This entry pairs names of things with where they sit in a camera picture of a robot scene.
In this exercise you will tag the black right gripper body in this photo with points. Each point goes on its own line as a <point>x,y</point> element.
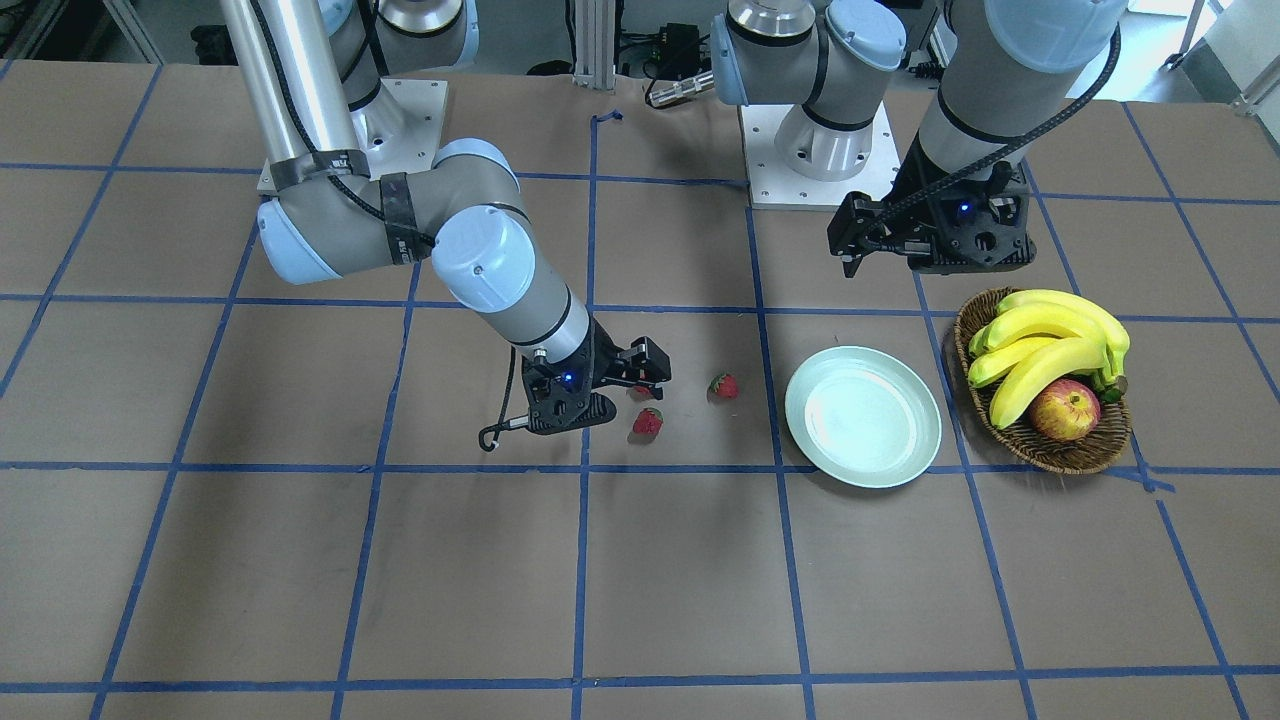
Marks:
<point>607,354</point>

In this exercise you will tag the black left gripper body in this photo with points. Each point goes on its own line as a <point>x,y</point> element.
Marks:
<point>912,199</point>

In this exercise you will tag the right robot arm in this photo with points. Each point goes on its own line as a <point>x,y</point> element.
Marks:
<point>356,188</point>

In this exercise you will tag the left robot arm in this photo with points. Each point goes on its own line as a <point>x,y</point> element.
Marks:
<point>1019,69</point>

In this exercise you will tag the light green plate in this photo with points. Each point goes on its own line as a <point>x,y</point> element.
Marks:
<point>862,417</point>

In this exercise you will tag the yellow banana bunch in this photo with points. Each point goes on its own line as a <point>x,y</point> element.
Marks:
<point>1041,336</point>

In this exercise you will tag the red yellow apple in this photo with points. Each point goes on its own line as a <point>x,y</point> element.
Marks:
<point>1065,411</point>

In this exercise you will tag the brown wicker basket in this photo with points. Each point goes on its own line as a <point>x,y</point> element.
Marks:
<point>1093,453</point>

